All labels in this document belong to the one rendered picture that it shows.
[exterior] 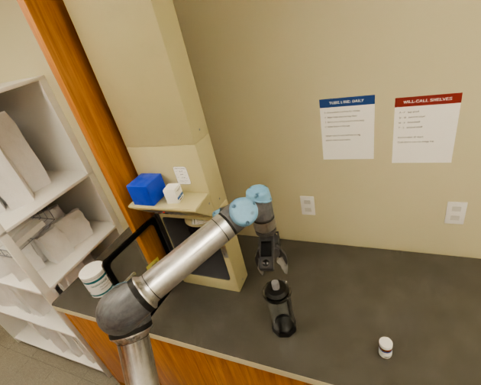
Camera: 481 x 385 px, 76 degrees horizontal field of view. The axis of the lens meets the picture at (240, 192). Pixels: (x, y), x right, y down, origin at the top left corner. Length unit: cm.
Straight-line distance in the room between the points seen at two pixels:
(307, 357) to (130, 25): 127
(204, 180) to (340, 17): 75
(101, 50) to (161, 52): 23
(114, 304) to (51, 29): 88
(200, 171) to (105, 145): 39
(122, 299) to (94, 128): 70
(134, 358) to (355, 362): 77
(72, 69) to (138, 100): 24
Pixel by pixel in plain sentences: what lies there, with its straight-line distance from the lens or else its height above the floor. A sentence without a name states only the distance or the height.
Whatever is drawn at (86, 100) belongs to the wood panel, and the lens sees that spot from 128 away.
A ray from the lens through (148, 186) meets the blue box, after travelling 120.
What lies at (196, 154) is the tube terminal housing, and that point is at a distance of 112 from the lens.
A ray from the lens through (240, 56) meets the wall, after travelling 140.
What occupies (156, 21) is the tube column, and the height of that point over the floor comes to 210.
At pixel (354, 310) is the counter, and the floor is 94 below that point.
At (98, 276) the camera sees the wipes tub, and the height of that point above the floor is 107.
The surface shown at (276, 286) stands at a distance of 119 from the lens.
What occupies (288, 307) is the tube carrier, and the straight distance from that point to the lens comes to 125.
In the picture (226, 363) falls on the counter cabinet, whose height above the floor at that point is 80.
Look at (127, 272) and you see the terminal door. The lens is 138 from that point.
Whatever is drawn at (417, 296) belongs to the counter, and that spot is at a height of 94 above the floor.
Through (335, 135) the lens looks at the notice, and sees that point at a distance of 141.
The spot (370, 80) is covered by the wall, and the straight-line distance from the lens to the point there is 132.
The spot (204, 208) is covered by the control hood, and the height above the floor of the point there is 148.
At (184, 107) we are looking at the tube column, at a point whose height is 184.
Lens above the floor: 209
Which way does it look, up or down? 31 degrees down
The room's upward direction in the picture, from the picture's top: 14 degrees counter-clockwise
